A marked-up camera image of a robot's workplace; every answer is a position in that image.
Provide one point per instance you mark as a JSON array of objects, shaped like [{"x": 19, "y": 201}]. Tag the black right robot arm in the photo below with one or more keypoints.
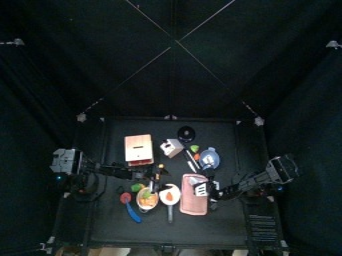
[{"x": 256, "y": 180}]

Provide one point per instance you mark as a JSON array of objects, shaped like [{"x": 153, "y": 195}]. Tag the grey white toy piece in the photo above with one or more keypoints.
[{"x": 191, "y": 180}]

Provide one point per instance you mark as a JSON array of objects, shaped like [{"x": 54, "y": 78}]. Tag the black and white toy knife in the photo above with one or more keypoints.
[{"x": 191, "y": 160}]

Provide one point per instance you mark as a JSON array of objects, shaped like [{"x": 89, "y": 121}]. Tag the white item in blue bowl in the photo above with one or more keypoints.
[{"x": 207, "y": 161}]

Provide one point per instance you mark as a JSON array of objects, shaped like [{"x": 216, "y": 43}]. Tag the black vented box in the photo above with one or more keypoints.
[{"x": 262, "y": 227}]

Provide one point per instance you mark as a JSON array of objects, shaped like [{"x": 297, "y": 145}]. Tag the bowl with orange food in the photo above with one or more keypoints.
[{"x": 147, "y": 200}]

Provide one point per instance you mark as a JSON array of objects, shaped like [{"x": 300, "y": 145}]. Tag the small orange toy piece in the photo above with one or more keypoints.
[{"x": 197, "y": 156}]

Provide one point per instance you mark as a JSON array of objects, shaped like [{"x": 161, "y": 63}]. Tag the white toy cube appliance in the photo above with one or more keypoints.
[{"x": 171, "y": 147}]

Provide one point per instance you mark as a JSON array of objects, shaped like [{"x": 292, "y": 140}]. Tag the wooden toy box red base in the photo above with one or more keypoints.
[{"x": 139, "y": 149}]

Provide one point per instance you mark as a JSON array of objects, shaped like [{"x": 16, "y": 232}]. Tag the black round bowl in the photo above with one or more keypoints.
[{"x": 186, "y": 133}]

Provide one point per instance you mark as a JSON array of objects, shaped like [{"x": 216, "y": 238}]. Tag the pink rectangular plate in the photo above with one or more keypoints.
[{"x": 189, "y": 203}]

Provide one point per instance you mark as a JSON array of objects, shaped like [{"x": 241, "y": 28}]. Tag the white toy frying pan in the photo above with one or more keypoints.
[{"x": 170, "y": 200}]

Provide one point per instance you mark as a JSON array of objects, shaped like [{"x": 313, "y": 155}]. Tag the blue toy bowl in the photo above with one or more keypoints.
[{"x": 210, "y": 158}]

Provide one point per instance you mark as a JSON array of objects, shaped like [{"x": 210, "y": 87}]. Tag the green toy vegetable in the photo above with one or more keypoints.
[{"x": 194, "y": 148}]

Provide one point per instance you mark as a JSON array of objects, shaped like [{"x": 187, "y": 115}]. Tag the orange toy food slice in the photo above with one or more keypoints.
[{"x": 169, "y": 196}]

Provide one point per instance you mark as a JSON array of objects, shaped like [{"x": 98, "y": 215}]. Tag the grey metal frame bracket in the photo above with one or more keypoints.
[
  {"x": 170, "y": 117},
  {"x": 16, "y": 42},
  {"x": 260, "y": 120},
  {"x": 333, "y": 44},
  {"x": 81, "y": 117}
]

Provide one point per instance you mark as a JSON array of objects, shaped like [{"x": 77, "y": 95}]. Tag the red and blue toy spoon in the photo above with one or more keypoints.
[{"x": 129, "y": 204}]

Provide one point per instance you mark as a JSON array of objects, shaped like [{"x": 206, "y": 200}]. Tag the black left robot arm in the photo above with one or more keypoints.
[{"x": 109, "y": 170}]

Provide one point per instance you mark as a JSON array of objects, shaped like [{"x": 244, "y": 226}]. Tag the green yellow toy fruit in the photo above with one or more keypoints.
[{"x": 137, "y": 187}]

